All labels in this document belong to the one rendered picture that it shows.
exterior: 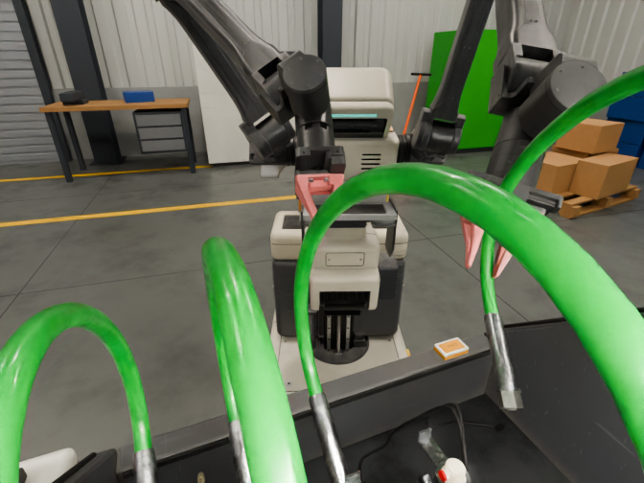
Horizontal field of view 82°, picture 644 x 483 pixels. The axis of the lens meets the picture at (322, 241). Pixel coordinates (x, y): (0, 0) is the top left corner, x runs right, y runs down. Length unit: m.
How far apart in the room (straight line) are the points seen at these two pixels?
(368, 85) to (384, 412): 0.73
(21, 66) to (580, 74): 6.62
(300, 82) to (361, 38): 6.37
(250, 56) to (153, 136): 4.62
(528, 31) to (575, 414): 0.54
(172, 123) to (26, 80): 2.30
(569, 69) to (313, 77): 0.28
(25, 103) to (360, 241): 6.10
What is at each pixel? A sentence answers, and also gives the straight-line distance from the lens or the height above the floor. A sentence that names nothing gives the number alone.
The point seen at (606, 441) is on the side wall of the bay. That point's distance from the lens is 0.69.
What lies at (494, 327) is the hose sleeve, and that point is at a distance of 0.44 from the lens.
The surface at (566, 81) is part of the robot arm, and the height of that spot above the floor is 1.39.
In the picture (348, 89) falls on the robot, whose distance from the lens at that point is 0.97.
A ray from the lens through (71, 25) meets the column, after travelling 6.21.
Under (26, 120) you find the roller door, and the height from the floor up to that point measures 0.60.
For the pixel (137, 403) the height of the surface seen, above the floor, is 1.14.
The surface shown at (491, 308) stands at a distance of 0.45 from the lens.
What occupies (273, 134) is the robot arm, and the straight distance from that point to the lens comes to 0.92.
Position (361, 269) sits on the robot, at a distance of 1.18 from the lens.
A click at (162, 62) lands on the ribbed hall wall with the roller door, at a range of 6.44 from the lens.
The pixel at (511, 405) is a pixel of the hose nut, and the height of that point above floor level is 1.11.
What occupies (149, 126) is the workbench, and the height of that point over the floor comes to 0.64.
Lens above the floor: 1.41
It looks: 27 degrees down
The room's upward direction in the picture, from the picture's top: straight up
